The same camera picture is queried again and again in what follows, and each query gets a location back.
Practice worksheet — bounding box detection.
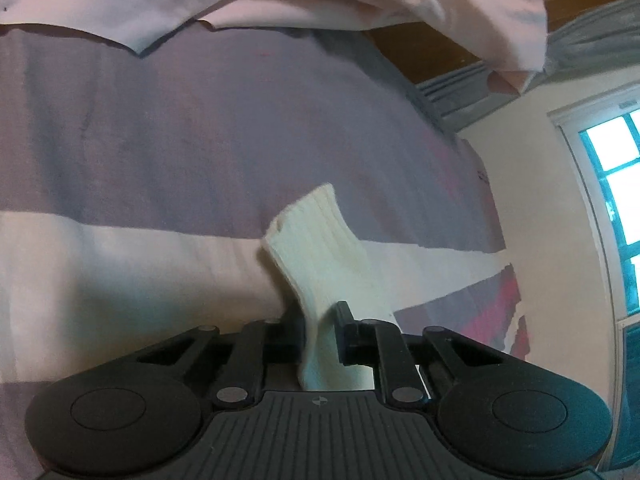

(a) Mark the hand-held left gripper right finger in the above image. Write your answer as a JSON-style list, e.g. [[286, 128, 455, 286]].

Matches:
[[334, 301, 507, 407]]

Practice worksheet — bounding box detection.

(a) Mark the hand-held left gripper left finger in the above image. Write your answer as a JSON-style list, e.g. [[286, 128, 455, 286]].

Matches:
[[135, 309, 307, 408]]

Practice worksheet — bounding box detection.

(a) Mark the white ribbed sock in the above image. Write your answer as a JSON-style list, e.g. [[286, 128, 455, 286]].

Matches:
[[261, 183, 401, 392]]

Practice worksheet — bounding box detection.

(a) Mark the striped bed sheet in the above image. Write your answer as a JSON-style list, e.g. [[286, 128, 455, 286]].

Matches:
[[0, 24, 532, 480]]

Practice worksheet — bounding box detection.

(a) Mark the grey curtain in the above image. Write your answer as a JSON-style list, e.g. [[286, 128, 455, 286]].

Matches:
[[417, 2, 640, 133]]

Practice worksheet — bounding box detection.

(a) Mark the window with white frame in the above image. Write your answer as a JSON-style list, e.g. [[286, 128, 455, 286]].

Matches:
[[547, 100, 640, 322]]

